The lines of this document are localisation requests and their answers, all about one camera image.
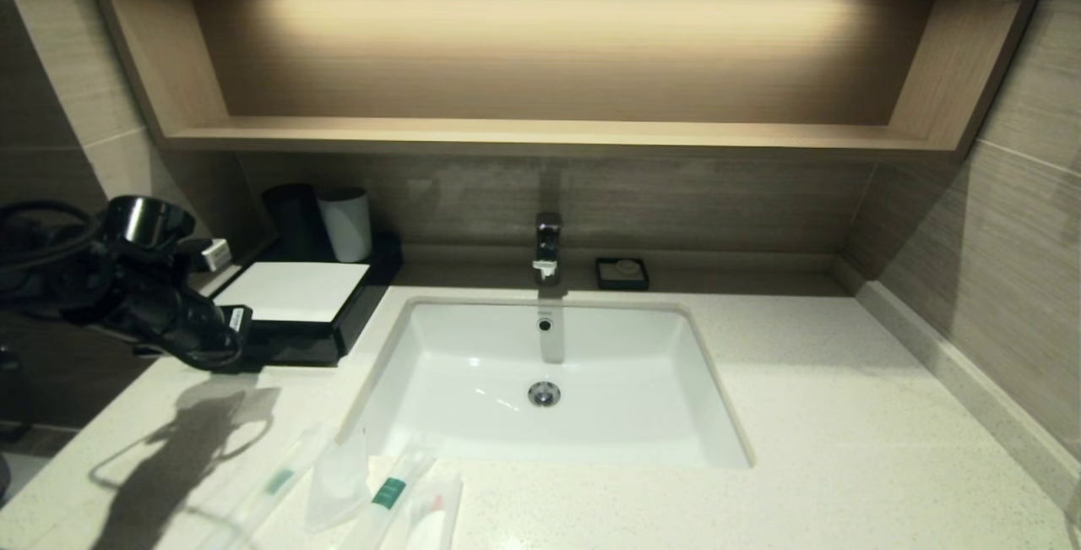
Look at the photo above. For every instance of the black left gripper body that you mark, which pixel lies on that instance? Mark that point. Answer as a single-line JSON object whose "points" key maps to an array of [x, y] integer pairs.
{"points": [[203, 330]]}

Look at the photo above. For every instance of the long clear packet green print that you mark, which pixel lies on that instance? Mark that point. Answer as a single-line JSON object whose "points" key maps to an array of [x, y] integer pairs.
{"points": [[270, 487]]}

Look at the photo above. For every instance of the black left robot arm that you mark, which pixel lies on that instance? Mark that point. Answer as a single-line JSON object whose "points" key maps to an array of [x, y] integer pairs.
{"points": [[84, 280]]}

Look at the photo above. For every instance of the black cup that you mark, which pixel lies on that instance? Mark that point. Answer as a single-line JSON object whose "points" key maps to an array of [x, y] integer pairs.
{"points": [[291, 225]]}

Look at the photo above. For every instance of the white cup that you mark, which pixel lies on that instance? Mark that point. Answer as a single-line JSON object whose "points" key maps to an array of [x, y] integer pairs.
{"points": [[346, 225]]}

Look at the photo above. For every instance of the crumpled clear plastic packet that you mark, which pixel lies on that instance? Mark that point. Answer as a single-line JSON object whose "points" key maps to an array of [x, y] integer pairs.
{"points": [[338, 482]]}

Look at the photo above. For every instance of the toothbrush packet dark green band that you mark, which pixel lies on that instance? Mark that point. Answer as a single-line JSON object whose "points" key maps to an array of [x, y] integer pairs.
{"points": [[388, 495]]}

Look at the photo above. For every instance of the white ceramic sink basin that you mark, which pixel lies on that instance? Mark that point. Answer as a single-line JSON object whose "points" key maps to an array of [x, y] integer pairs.
{"points": [[473, 381]]}

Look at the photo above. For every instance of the flat packet with cotton swabs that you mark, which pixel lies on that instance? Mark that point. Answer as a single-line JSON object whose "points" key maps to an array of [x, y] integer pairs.
{"points": [[435, 520]]}

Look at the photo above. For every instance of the chrome sink drain stopper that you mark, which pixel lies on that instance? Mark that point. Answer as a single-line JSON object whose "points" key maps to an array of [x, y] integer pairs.
{"points": [[544, 394]]}

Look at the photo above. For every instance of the chrome faucet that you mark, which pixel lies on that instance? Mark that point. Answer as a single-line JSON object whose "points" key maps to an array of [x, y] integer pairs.
{"points": [[547, 246]]}

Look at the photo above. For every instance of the black soap dish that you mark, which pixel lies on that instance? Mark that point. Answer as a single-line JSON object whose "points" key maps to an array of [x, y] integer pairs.
{"points": [[604, 275]]}

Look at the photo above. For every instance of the pale soap bar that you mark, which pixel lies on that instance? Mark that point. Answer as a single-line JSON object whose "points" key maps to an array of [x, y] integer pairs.
{"points": [[626, 268]]}

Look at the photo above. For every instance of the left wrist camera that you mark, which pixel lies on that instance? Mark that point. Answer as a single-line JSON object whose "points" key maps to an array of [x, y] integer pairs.
{"points": [[216, 254]]}

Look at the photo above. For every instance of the wooden wall shelf niche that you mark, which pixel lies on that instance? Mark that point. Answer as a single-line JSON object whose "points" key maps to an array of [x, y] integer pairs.
{"points": [[549, 60]]}

